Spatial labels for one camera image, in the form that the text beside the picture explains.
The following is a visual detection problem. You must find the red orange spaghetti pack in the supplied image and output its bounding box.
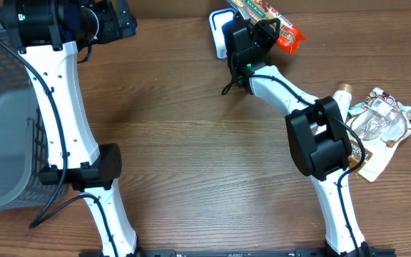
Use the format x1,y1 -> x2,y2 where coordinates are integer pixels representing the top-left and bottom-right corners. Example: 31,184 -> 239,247
227,0 -> 306,54

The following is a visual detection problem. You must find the white cream tube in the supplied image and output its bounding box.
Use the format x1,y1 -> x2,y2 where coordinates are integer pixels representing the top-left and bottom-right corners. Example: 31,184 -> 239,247
333,84 -> 352,123

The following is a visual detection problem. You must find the beige bread snack bag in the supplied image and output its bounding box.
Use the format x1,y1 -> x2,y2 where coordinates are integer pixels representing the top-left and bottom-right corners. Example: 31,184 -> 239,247
347,87 -> 411,182

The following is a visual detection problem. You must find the teal tissue wipes pack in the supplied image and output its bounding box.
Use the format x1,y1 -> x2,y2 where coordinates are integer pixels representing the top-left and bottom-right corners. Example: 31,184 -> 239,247
348,102 -> 365,117

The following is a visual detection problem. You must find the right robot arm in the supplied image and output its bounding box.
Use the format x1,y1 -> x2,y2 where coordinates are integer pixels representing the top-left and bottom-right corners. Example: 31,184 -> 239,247
222,16 -> 370,256

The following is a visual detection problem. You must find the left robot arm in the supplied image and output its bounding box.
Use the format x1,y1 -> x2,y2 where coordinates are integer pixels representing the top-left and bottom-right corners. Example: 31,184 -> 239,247
0,0 -> 138,256

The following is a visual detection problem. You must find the white barcode scanner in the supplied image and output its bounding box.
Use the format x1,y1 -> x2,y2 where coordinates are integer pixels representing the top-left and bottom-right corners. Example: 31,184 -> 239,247
208,8 -> 235,59

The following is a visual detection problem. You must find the grey plastic mesh basket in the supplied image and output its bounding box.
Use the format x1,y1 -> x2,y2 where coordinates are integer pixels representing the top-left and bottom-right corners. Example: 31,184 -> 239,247
0,48 -> 55,210

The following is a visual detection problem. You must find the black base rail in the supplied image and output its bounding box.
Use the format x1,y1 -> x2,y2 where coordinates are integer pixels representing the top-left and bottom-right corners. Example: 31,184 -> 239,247
78,247 -> 397,257

